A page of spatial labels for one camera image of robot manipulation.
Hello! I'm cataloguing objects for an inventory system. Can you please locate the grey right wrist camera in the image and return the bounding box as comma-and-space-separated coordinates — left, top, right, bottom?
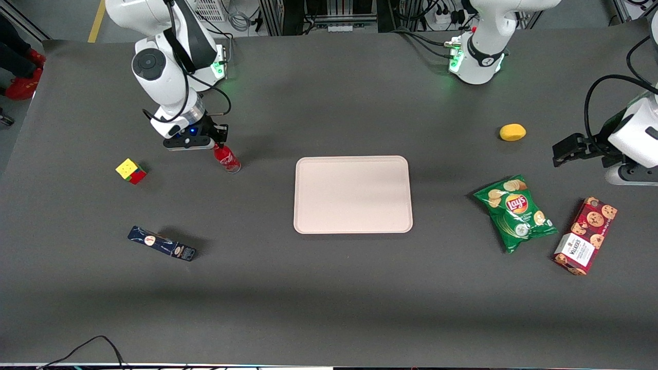
163, 135, 216, 151

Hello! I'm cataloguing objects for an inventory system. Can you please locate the red shoe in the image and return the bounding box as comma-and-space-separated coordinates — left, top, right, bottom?
4, 68, 45, 101

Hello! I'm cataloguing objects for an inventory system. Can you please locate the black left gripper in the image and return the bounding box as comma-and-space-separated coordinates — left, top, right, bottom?
553, 110, 634, 168

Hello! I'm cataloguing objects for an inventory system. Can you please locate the dark blue long box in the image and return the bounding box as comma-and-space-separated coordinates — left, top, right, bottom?
127, 226, 197, 262

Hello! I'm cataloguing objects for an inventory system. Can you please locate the white power strip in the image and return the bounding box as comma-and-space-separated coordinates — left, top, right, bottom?
433, 6, 467, 27

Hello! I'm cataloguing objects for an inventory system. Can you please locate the green Lay's chips bag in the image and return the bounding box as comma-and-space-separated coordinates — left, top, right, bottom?
473, 175, 559, 254

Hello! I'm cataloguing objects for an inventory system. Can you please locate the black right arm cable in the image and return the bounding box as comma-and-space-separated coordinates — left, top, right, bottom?
143, 0, 232, 124

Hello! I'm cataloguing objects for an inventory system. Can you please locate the black cable at table edge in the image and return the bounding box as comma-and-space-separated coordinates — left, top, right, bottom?
36, 335, 126, 370

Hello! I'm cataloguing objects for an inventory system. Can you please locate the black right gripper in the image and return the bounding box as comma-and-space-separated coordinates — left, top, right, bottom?
169, 114, 229, 150

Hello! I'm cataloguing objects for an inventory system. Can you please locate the white perforated box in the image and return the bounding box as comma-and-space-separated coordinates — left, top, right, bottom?
198, 0, 227, 23

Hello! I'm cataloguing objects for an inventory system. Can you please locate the yellow lemon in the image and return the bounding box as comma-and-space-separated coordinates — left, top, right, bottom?
499, 123, 527, 142

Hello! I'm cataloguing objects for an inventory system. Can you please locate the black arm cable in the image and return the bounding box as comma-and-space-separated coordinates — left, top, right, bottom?
584, 36, 658, 145
143, 0, 232, 124

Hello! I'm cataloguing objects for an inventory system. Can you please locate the beige plastic tray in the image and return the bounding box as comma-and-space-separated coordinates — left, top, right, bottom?
293, 156, 414, 235

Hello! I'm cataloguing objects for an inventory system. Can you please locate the red coke bottle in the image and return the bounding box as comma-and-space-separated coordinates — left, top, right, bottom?
213, 145, 241, 174

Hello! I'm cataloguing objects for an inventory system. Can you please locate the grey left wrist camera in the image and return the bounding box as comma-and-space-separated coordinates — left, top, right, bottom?
605, 163, 658, 186

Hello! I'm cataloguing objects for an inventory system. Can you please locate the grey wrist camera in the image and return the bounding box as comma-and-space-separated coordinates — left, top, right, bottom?
163, 135, 216, 151
605, 163, 658, 186

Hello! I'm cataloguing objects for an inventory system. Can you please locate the colourful rubik's cube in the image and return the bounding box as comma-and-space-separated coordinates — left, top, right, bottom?
116, 158, 148, 185

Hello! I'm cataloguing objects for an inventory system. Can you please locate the grey coiled cable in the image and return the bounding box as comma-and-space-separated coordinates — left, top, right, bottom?
228, 9, 253, 32

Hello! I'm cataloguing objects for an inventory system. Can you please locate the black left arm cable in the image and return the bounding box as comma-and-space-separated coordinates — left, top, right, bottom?
584, 36, 658, 145

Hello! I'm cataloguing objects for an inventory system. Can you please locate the aluminium frame rack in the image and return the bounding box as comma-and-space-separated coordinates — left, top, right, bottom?
259, 0, 385, 36

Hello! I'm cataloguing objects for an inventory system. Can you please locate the red cookie box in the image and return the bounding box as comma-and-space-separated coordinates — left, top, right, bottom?
553, 197, 618, 276

